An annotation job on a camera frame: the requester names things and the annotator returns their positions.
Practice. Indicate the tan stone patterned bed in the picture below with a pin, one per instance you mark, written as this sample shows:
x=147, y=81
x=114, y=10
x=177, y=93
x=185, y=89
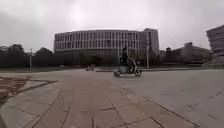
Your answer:
x=10, y=87

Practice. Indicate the dark glass slanted building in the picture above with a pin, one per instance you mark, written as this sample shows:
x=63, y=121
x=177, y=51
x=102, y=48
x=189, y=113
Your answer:
x=216, y=41

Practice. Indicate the person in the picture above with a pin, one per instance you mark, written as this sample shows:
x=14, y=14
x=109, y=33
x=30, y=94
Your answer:
x=124, y=56

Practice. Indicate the brown and grey paved plaza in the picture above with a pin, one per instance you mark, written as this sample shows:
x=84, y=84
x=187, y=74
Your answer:
x=100, y=100

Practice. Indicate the low grey building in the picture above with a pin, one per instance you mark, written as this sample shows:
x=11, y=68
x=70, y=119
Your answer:
x=193, y=53

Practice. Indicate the row of dark trees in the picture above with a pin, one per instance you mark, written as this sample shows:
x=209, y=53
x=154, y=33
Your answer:
x=20, y=58

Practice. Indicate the scooter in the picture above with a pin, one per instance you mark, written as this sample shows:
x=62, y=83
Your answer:
x=128, y=70

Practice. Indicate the low dark planting strip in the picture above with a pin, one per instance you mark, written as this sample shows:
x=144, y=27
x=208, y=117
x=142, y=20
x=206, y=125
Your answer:
x=166, y=69

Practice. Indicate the large curved white building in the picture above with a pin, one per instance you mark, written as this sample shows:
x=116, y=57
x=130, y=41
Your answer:
x=100, y=41

